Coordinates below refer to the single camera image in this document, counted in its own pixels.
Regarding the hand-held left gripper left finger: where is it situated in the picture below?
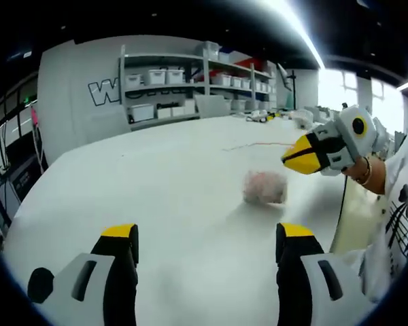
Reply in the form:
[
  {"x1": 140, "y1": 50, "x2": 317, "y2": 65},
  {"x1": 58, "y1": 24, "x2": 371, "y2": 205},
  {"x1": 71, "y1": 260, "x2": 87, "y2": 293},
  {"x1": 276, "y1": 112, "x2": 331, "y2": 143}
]
[{"x1": 30, "y1": 223, "x2": 139, "y2": 326}]

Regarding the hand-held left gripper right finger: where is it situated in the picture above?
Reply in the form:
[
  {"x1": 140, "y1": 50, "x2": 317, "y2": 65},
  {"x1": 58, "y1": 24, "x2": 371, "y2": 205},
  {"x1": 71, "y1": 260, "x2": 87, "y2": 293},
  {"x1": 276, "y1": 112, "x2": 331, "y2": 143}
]
[{"x1": 275, "y1": 222, "x2": 378, "y2": 326}]

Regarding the clear resealable bag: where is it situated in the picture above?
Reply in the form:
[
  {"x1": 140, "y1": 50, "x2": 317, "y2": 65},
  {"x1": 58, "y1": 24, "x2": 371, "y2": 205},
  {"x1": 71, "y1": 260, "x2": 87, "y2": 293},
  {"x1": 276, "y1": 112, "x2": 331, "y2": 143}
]
[{"x1": 243, "y1": 170, "x2": 289, "y2": 205}]

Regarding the person's right hand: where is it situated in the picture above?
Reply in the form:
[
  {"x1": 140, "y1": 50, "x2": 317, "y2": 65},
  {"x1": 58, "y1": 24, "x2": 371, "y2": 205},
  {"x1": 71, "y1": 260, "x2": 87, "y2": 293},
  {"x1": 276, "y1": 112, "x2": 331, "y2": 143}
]
[{"x1": 341, "y1": 156, "x2": 373, "y2": 186}]

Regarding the pile of clear plastic bags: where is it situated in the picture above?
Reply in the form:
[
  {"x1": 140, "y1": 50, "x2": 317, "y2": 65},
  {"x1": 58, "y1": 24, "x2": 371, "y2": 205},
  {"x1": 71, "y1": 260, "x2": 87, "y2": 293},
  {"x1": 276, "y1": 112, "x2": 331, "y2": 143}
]
[{"x1": 288, "y1": 107, "x2": 316, "y2": 130}]

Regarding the person in white coat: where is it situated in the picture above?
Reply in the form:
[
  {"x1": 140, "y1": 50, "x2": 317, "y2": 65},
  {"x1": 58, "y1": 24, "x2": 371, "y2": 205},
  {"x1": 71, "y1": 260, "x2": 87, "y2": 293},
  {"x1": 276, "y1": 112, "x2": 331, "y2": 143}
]
[{"x1": 326, "y1": 111, "x2": 408, "y2": 305}]

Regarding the black round knob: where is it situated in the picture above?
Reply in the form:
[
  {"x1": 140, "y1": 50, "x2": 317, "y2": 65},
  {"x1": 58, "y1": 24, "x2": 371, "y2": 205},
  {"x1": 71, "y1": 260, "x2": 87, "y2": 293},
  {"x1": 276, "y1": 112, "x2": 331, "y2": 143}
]
[{"x1": 27, "y1": 267, "x2": 56, "y2": 304}]

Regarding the long ceiling strip light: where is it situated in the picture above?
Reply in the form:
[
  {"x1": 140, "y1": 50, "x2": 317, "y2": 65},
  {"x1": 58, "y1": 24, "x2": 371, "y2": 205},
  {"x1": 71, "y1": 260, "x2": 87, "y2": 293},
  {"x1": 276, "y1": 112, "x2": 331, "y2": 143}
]
[{"x1": 285, "y1": 0, "x2": 326, "y2": 69}]

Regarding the grey flat board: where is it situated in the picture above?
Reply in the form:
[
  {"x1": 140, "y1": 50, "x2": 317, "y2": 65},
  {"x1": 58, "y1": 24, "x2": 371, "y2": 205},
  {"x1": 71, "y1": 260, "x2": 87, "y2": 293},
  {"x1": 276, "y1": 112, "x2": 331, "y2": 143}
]
[{"x1": 194, "y1": 94, "x2": 229, "y2": 119}]

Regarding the grey storage shelf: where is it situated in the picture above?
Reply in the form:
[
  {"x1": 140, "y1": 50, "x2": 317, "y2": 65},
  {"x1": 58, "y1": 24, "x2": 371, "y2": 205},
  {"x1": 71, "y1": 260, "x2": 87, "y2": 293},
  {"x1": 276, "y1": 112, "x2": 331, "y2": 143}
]
[{"x1": 118, "y1": 40, "x2": 278, "y2": 132}]

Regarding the black equipment cabinet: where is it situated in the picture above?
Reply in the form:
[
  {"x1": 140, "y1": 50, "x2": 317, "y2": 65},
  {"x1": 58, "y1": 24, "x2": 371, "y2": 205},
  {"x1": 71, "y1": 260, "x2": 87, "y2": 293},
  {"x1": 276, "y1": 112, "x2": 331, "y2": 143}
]
[{"x1": 0, "y1": 159, "x2": 50, "y2": 218}]

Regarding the row of white storage boxes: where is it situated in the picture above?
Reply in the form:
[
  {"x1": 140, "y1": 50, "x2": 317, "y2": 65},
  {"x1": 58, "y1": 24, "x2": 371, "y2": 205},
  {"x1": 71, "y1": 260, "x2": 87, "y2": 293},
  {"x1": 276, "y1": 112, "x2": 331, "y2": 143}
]
[{"x1": 125, "y1": 40, "x2": 276, "y2": 123}]

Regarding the pink hanging cloth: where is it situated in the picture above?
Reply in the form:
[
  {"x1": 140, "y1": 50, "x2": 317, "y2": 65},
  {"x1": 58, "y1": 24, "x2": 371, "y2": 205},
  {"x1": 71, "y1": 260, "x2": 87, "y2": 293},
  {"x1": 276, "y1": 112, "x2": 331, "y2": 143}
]
[{"x1": 30, "y1": 105, "x2": 41, "y2": 130}]

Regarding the thin gold bracelet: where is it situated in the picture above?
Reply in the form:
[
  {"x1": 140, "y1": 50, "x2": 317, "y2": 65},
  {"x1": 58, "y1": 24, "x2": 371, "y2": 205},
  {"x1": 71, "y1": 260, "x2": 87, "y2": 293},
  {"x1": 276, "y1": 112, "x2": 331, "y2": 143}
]
[{"x1": 355, "y1": 156, "x2": 374, "y2": 186}]

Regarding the black cable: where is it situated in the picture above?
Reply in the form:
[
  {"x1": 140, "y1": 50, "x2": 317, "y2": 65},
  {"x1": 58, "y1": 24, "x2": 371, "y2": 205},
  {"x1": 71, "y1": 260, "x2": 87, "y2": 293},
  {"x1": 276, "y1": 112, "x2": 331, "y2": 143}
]
[{"x1": 337, "y1": 171, "x2": 349, "y2": 245}]

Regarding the thin red string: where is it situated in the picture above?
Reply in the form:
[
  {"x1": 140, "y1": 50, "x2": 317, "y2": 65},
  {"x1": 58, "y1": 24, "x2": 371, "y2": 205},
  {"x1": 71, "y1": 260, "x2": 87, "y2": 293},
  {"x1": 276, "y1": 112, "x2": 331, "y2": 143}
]
[{"x1": 222, "y1": 141, "x2": 299, "y2": 153}]

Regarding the clutter of cables and tools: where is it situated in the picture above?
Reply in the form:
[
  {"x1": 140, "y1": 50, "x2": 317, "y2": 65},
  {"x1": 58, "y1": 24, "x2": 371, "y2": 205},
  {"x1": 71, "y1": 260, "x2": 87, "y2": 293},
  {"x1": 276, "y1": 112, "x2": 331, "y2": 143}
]
[{"x1": 246, "y1": 109, "x2": 283, "y2": 124}]

